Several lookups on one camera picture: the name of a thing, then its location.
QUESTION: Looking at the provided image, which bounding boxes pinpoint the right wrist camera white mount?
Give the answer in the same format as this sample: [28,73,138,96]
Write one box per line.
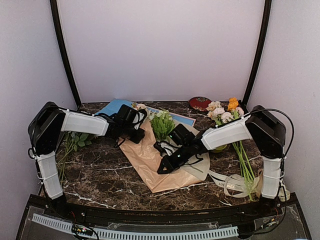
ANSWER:
[153,123,196,157]

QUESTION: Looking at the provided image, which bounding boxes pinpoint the black frame post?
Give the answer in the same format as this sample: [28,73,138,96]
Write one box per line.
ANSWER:
[242,0,272,108]
[49,0,82,108]

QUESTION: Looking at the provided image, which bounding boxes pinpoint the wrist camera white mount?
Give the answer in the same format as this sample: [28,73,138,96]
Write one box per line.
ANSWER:
[153,123,196,157]
[131,109,148,130]

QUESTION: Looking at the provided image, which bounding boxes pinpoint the left black frame post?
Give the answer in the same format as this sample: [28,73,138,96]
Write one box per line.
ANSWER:
[49,0,82,108]

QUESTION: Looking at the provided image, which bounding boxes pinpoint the lime green bowl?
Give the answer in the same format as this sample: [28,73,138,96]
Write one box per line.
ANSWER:
[212,144,228,153]

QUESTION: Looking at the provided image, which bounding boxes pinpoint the white printed ribbon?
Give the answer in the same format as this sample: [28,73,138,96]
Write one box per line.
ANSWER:
[207,169,292,202]

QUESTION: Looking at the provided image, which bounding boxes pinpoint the white slotted cable duct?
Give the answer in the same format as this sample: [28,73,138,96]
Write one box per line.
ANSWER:
[31,213,239,240]

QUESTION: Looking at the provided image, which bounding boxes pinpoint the red round embroidered cushion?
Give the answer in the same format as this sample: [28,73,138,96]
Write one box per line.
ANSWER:
[188,96,212,112]

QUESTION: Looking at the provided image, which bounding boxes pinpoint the left pile of fake flowers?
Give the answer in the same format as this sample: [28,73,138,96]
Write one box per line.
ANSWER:
[57,131,97,185]

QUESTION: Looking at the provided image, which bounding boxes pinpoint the pink rose fake flower stem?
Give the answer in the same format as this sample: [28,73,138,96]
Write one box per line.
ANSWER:
[131,102,150,116]

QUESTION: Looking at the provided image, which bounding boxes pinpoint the green leafy fake flower bunch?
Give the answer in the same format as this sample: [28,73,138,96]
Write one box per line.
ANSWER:
[149,110,175,141]

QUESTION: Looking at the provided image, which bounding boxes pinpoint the pile of fake flowers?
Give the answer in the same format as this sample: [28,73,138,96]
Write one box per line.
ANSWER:
[206,96,258,202]
[57,131,97,185]

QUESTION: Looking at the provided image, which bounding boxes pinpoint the blue wrapping paper sheet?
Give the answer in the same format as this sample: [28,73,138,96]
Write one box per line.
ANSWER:
[95,99,196,127]

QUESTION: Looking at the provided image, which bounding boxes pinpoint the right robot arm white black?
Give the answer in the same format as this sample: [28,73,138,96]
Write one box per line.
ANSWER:
[157,105,290,217]

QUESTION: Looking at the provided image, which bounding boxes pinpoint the beige pink wrapping paper sheet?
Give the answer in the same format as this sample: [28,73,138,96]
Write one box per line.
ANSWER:
[120,119,211,193]

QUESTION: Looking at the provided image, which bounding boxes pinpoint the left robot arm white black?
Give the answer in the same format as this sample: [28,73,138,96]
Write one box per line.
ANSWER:
[27,101,148,218]

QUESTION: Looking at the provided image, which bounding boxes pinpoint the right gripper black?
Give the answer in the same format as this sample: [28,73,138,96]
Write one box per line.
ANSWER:
[157,143,192,174]

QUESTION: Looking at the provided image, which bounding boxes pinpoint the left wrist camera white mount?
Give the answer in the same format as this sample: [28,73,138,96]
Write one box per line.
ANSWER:
[131,109,148,130]

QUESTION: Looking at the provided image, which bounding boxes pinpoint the right black frame post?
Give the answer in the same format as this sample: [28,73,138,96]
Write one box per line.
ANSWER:
[242,0,272,108]

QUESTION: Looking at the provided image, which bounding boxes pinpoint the right pile of fake flowers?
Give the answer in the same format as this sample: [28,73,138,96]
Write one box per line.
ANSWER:
[206,96,258,202]

